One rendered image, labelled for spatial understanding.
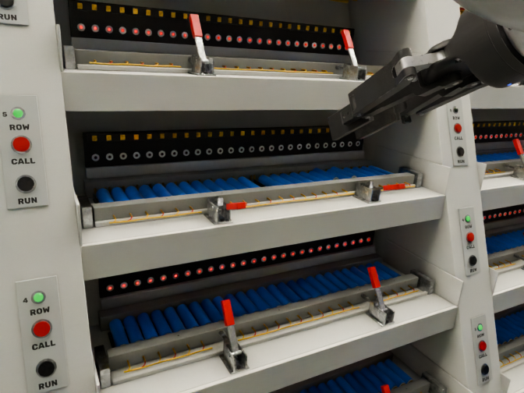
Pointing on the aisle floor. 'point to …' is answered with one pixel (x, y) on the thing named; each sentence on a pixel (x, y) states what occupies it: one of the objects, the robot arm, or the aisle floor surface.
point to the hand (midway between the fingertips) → (361, 118)
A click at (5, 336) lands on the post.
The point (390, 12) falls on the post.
